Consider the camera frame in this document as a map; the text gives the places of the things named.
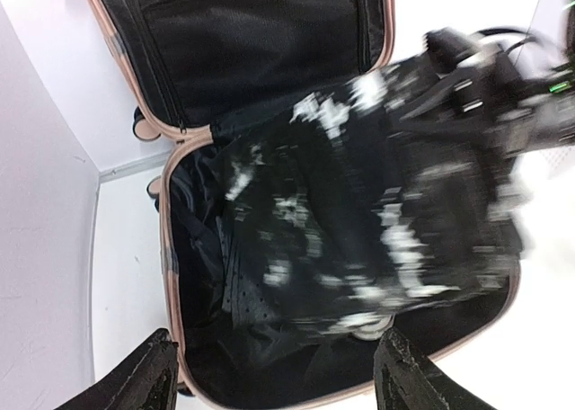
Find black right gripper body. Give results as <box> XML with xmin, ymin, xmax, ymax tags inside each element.
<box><xmin>394</xmin><ymin>28</ymin><xmax>557</xmax><ymax>156</ymax></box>

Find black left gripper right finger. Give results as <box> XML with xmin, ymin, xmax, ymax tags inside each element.
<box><xmin>374</xmin><ymin>327</ymin><xmax>490</xmax><ymax>410</ymax></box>

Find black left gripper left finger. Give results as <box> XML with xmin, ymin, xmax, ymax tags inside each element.
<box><xmin>57</xmin><ymin>328</ymin><xmax>178</xmax><ymax>410</ymax></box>

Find black white splattered jeans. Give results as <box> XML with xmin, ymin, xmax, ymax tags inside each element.
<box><xmin>216</xmin><ymin>55</ymin><xmax>523</xmax><ymax>334</ymax></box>

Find beige hard-shell suitcase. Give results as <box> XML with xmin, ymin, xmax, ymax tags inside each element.
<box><xmin>87</xmin><ymin>0</ymin><xmax>522</xmax><ymax>409</ymax></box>

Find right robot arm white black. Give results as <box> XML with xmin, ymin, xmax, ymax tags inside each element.
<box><xmin>389</xmin><ymin>0</ymin><xmax>574</xmax><ymax>156</ymax></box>

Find round tin blue lid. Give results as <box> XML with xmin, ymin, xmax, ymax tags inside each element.
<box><xmin>351</xmin><ymin>316</ymin><xmax>394</xmax><ymax>341</ymax></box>

